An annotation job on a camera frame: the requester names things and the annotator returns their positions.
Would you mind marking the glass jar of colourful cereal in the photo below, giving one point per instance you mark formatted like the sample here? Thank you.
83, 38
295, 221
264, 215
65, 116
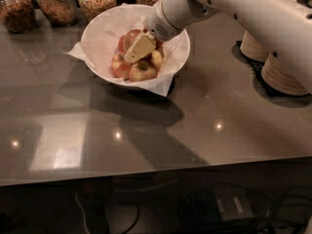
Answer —
92, 8

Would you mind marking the glass jar of brown cereal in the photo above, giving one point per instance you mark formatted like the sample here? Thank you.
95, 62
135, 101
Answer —
17, 16

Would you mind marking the yellow-red front apple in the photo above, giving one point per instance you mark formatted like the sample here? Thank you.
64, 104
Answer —
142, 70

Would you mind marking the black rubber mat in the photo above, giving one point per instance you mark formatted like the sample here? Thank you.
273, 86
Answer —
260, 85

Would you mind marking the white bowl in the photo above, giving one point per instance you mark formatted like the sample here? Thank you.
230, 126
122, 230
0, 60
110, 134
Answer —
97, 33

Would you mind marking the back stack of paper bowls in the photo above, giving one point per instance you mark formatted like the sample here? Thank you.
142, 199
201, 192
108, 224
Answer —
252, 49

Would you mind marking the partly hidden red apple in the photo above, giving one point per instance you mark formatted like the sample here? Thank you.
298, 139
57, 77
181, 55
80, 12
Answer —
121, 44

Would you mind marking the red back apple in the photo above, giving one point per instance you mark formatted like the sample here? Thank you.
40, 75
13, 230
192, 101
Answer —
159, 44

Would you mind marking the large red-green top apple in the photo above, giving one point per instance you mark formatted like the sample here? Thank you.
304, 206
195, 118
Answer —
130, 38

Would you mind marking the front stack of paper bowls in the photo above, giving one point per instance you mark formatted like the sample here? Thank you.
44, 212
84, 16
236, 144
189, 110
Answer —
277, 77

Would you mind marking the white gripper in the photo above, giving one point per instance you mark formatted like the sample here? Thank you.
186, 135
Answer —
156, 22

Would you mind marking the glass jar of granola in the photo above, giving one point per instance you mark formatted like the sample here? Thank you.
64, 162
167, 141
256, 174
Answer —
59, 12

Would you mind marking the yellow right apple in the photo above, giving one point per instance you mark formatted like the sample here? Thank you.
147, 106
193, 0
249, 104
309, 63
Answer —
156, 59

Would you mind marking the red-yellow left apple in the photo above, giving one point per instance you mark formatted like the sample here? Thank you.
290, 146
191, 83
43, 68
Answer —
119, 67

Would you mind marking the white paper liner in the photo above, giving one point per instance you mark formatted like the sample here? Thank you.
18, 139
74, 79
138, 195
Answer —
107, 20

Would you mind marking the stack of paper bowls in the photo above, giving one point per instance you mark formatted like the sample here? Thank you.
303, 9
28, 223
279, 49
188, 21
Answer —
252, 49
277, 77

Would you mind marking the dark box under table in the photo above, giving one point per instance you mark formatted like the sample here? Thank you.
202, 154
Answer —
221, 205

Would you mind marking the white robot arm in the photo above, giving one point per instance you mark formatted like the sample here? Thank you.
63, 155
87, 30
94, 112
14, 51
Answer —
283, 27

